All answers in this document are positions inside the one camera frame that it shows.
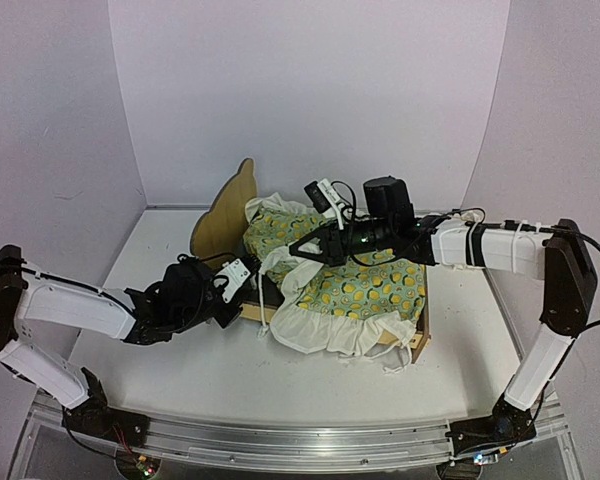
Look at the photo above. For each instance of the lemon print ruffled mattress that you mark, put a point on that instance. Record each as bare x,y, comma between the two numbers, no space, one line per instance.
366,310

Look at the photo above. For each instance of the small lemon print pillow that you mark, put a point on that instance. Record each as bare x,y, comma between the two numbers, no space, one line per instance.
475,215

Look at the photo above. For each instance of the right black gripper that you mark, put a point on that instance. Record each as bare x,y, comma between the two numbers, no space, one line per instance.
335,244

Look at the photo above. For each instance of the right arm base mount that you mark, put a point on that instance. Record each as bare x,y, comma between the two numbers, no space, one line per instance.
505,427

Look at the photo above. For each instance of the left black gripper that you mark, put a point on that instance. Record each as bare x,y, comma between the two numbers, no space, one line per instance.
228,310

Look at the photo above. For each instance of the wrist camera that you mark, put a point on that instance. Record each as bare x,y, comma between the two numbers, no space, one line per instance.
236,277
327,201

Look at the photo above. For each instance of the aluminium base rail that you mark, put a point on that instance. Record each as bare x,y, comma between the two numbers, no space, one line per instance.
46,449

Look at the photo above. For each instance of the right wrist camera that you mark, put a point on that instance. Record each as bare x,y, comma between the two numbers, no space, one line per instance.
327,201

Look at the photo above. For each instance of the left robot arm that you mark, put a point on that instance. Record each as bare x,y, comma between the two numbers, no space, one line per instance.
190,293

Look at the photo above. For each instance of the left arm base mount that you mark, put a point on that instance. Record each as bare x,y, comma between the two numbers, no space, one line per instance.
95,418

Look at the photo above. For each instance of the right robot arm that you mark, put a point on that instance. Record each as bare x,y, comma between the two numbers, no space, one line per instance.
558,255

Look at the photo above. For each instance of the wooden pet bed frame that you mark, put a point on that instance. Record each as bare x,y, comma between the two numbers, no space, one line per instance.
221,229

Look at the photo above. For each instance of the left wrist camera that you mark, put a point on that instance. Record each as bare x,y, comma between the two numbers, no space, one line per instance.
236,277

